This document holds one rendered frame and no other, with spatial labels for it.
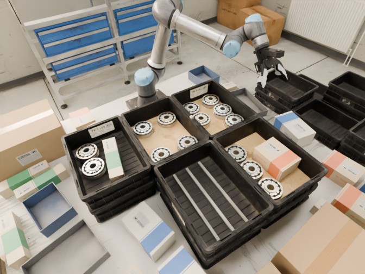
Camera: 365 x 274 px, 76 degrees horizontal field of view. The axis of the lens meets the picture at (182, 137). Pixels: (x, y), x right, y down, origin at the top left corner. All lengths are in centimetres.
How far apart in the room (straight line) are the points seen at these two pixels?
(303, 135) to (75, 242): 123
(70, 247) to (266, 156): 92
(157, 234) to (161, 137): 49
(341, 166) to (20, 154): 158
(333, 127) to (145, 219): 167
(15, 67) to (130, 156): 283
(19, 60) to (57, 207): 273
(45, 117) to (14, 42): 230
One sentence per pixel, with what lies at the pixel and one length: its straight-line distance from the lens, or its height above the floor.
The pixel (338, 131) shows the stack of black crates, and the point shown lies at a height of 38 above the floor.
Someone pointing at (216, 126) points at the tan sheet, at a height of 83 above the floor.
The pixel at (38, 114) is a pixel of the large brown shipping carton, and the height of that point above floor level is 90.
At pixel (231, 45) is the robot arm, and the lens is 118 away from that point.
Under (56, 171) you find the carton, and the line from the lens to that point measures 137.
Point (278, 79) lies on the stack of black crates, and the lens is 239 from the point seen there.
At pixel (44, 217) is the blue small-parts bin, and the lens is 131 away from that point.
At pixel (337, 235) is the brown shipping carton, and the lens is 105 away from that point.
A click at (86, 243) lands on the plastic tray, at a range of 117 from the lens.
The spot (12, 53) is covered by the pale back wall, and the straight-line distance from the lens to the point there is 374.
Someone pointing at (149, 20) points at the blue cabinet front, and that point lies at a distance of 311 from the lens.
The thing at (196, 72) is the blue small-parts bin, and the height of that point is 73.
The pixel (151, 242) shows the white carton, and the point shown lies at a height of 79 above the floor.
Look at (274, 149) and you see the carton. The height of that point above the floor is 91.
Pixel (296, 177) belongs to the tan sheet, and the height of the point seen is 83.
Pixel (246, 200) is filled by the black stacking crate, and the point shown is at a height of 83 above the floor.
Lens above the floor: 172
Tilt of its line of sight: 46 degrees down
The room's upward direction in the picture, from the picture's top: 3 degrees counter-clockwise
